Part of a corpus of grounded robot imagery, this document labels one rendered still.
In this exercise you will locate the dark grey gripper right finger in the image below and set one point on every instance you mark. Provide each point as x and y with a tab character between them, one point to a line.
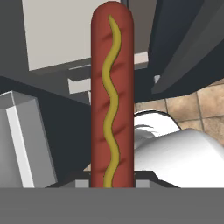
143	183

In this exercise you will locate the pale grey cupboard panel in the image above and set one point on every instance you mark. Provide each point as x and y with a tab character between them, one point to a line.
58	32

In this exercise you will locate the red hot dog with mustard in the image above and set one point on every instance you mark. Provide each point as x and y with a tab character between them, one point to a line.
99	87

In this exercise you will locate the white rounded object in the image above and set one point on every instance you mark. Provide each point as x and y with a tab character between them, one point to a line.
180	157

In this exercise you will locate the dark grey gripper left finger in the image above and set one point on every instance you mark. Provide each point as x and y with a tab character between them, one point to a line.
78	183

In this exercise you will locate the light grey box-shaped fitting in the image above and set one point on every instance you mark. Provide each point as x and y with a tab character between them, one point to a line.
29	145

